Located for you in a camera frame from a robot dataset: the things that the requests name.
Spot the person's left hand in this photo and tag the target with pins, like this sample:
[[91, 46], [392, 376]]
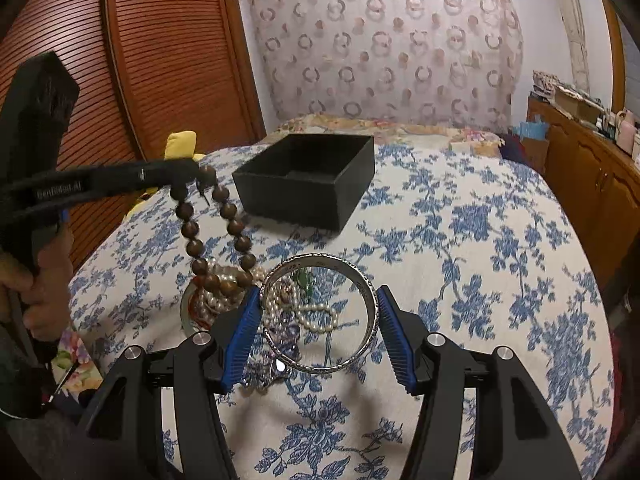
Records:
[[46, 296]]

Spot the silver bangle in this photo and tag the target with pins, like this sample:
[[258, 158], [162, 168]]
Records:
[[319, 316]]

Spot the pink thermos jug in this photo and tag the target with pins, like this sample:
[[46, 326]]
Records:
[[625, 130]]

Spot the yellow plush toy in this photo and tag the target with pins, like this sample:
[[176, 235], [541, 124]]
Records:
[[179, 145]]

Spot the brown louvered wardrobe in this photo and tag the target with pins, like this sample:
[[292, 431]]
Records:
[[145, 69]]

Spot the blue floral cloth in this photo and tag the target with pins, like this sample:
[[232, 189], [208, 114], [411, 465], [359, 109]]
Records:
[[479, 248]]

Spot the black jewelry box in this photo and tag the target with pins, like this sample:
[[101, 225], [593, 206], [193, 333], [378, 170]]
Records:
[[310, 179]]

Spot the wooden sideboard cabinet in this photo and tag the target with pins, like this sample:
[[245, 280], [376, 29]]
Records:
[[597, 186]]

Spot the cardboard box on cabinet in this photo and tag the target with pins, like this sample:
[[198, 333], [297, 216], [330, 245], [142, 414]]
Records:
[[577, 105]]

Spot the purple bead jewelry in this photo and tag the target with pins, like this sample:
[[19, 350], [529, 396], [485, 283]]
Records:
[[277, 336]]

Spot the circle patterned sheer curtain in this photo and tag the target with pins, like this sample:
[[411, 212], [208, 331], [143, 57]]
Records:
[[425, 62]]

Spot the beige side curtain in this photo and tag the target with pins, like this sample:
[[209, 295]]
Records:
[[571, 14]]

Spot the floral bed quilt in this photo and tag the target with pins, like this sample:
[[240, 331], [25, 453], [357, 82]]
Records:
[[439, 138]]

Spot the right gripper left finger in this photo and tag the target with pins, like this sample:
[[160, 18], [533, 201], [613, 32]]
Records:
[[120, 435]]

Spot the blue gift bag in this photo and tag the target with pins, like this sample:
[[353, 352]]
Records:
[[535, 130]]

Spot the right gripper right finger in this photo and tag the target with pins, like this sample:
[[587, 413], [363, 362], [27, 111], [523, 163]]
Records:
[[516, 435]]

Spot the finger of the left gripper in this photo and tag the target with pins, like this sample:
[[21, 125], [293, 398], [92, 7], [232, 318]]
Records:
[[162, 173]]

